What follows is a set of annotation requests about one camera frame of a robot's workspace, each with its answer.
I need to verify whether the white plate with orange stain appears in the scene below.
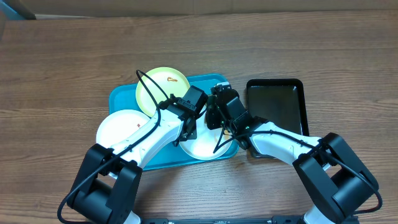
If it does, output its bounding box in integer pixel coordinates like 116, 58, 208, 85
180, 108, 238, 161

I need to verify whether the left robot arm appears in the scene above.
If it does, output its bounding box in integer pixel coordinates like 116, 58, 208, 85
62, 86, 208, 224

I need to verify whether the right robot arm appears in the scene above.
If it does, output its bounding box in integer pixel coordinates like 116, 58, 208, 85
206, 82, 382, 223

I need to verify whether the black water tray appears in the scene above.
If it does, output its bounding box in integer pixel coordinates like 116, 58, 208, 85
246, 78, 311, 160

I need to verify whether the teal plastic tray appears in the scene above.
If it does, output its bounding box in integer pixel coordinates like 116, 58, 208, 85
109, 73, 227, 171

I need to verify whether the yellow-green plate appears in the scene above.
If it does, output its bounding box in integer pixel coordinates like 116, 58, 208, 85
136, 67, 190, 117

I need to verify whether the white plate with red stain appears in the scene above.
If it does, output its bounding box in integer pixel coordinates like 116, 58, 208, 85
96, 110, 150, 148

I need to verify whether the dark corner object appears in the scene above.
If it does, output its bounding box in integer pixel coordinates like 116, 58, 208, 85
1, 0, 36, 20

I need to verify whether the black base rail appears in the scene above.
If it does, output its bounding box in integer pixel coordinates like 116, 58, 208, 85
141, 215, 305, 224

